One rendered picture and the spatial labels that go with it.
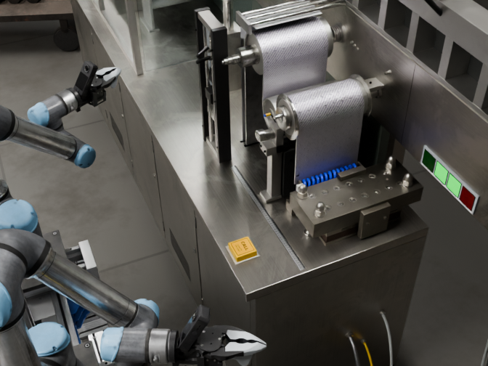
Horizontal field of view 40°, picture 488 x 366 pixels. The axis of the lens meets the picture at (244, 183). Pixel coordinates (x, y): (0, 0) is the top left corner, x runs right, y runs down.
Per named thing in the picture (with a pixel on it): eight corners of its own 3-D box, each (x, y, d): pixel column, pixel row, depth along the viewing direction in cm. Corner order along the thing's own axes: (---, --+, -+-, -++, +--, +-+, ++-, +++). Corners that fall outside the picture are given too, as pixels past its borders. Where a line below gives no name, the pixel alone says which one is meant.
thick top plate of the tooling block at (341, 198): (289, 205, 218) (290, 192, 214) (393, 171, 230) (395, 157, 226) (313, 238, 207) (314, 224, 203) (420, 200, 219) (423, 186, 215)
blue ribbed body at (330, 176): (298, 186, 219) (299, 178, 217) (355, 167, 226) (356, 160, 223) (303, 192, 217) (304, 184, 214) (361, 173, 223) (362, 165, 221)
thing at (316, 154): (293, 183, 218) (295, 139, 206) (356, 163, 225) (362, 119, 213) (294, 184, 218) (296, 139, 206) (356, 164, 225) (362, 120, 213)
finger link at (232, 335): (266, 349, 153) (226, 348, 153) (266, 331, 150) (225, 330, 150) (266, 359, 150) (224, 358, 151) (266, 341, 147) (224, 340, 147)
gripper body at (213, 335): (226, 350, 155) (174, 348, 156) (226, 324, 150) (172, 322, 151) (224, 377, 149) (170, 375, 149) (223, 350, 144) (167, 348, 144)
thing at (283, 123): (273, 115, 211) (278, 102, 204) (279, 113, 211) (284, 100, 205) (282, 135, 208) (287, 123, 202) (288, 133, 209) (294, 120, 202)
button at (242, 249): (228, 247, 214) (227, 242, 212) (247, 240, 216) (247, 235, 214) (237, 263, 209) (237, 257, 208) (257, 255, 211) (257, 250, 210)
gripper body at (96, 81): (94, 89, 234) (65, 104, 227) (91, 69, 227) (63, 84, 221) (108, 99, 231) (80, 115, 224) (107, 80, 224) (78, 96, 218)
